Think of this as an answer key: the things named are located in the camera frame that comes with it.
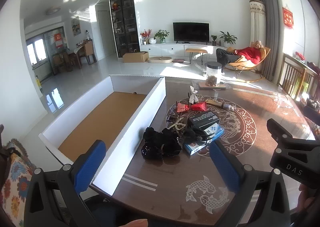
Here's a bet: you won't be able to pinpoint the red snack packet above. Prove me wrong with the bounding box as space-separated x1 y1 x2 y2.
176 102 208 114

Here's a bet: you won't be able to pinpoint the black printed box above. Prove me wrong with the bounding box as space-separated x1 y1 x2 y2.
187 110 220 129

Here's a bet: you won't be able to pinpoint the covered standing air conditioner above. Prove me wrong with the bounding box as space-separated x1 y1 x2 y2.
249 0 268 50

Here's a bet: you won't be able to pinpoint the beige cat scratcher bed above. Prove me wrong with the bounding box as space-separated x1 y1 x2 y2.
148 56 173 64

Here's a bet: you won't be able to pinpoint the black velvet hair bow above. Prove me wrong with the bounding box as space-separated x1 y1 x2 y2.
143 127 183 157

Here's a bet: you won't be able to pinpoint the dining table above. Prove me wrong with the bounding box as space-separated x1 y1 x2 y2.
67 45 87 69

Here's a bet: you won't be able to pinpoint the person's left hand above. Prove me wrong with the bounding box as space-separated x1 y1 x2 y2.
117 219 148 227

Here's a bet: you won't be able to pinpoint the blue and white box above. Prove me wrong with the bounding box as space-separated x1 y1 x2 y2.
184 122 224 156

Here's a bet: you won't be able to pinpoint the floral printed blanket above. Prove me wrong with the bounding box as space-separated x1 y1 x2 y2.
0 138 38 227

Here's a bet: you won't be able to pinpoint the framed wall painting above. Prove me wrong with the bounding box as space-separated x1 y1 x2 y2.
71 16 81 37

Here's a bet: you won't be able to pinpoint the black hair clip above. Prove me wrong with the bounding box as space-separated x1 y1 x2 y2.
184 127 211 146

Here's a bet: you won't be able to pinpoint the green potted plant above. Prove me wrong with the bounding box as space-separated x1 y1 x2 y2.
154 29 170 44

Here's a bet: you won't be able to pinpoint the flat wooden board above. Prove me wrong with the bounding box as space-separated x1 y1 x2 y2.
196 80 227 90

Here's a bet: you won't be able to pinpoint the red wall hanging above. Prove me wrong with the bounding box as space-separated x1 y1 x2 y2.
282 7 294 29

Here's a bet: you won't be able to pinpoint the white television cabinet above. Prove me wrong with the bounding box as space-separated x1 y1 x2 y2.
140 42 228 61

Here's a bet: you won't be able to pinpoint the gold rhinestone hair claw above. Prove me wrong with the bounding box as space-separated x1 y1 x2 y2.
168 122 187 132

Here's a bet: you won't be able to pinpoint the black television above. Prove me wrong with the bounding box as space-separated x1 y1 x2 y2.
173 22 210 43

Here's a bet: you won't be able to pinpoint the dark wooden chair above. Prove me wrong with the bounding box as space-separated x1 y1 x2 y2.
282 53 320 102

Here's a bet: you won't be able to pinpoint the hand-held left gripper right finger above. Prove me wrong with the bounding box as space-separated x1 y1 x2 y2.
209 140 294 227

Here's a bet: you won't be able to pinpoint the orange rocking chair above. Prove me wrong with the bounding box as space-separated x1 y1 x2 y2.
224 47 271 83

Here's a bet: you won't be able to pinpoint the red flower arrangement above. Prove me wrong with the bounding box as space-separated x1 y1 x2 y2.
140 29 152 45

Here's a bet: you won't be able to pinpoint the wooden stool with metal legs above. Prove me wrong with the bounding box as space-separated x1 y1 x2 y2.
185 48 208 65

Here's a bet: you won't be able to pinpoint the tall black glass cabinet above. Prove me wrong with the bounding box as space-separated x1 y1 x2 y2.
109 0 139 58

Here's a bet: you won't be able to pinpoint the grey curtain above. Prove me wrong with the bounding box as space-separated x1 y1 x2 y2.
256 0 286 82

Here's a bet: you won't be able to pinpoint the large leafy potted plant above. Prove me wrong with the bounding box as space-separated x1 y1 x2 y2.
219 31 238 47

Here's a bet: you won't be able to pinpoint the wooden dining chair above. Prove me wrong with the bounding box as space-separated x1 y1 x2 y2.
84 42 98 65

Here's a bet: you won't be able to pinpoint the brown patterned glass desktop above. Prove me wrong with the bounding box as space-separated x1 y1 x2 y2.
90 77 318 226

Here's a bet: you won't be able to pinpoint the clear jar with black lid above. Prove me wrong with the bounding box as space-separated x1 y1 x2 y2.
206 62 223 87

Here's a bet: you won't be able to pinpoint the person's right hand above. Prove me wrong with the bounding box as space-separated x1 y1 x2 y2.
299 183 320 220

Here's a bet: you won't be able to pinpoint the white door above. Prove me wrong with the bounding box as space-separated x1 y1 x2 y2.
97 10 110 59

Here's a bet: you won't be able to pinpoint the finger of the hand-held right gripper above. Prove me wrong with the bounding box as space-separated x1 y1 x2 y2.
266 118 320 189

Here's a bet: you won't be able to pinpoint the black velvet hair accessories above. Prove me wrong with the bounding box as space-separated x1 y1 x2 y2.
141 142 165 160

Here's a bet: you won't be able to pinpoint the silver rhinestone bow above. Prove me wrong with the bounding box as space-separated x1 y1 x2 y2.
188 85 199 104

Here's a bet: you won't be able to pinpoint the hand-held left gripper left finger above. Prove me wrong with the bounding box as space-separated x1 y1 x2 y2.
24 140 107 227

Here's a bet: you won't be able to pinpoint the cardboard box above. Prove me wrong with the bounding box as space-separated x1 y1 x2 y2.
122 51 150 63

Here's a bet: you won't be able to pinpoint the white box with cork base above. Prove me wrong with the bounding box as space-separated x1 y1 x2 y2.
39 74 167 196

